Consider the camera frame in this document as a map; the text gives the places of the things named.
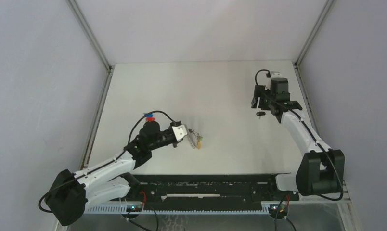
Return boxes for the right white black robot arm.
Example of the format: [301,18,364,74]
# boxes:
[251,77,345,201]

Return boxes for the black capped silver key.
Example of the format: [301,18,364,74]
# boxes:
[256,111,266,119]

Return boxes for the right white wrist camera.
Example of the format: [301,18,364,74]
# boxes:
[265,71,282,90]

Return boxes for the aluminium frame post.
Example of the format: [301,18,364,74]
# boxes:
[294,0,336,69]
[65,0,113,72]

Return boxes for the white slotted cable duct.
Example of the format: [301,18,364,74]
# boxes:
[84,204,270,215]

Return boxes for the right aluminium frame post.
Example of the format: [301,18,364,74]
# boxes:
[294,0,336,69]

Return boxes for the right green circuit board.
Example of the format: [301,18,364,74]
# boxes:
[269,205,288,215]

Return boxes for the black camera cable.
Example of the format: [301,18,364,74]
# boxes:
[255,69,345,202]
[38,110,177,214]

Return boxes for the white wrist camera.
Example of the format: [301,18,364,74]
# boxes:
[265,71,282,90]
[171,124,189,142]

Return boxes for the left black camera cable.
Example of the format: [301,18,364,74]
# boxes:
[38,110,177,214]

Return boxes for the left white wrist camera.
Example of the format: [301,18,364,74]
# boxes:
[171,124,189,142]

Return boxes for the silver keyring with chain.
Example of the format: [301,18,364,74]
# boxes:
[187,129,203,149]

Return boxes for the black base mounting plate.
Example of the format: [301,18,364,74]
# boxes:
[121,174,285,210]

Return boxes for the right black camera cable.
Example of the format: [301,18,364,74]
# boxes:
[255,69,345,202]

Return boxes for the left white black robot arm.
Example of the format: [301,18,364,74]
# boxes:
[43,121,189,226]

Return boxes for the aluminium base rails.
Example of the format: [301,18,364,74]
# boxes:
[61,181,352,205]

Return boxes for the yellow capped key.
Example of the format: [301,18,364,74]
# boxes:
[196,141,202,150]

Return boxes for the left green circuit board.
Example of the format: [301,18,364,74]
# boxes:
[126,205,143,213]

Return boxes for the green circuit board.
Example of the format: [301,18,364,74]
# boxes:
[269,205,288,215]
[126,205,143,213]

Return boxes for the left aluminium frame post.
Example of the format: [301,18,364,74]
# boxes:
[65,0,113,72]

